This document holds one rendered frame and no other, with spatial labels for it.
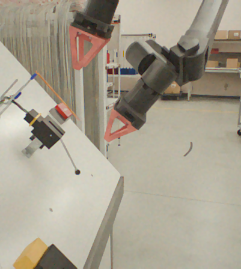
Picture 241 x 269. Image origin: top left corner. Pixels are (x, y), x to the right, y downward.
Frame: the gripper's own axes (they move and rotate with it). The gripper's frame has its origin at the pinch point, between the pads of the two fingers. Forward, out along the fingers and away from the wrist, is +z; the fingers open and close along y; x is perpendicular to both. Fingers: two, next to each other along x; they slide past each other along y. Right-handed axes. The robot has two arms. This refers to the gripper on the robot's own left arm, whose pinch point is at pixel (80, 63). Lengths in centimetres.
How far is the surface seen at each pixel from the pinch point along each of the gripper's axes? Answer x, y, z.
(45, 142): -1.1, 1.9, 18.3
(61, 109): -4.9, -23.0, 19.4
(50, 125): -1.5, 0.9, 14.8
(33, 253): 7.4, 30.8, 18.9
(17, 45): -44, -78, 19
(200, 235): 101, -115, 102
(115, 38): -26, -333, 16
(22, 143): -6.6, -0.5, 22.3
